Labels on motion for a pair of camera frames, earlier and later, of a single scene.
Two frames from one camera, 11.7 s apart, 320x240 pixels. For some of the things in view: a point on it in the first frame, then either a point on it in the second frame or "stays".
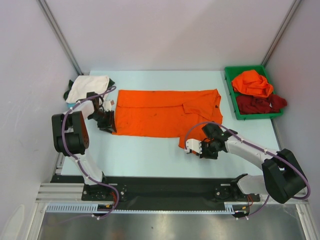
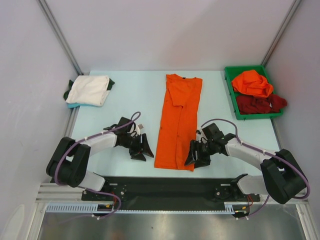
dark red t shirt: [247, 104] stays
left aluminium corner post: [60, 35] stays
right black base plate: [230, 192] stays
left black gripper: [109, 125] -> [144, 146]
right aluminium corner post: [281, 32] stays
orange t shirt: [168, 113] -> [176, 141]
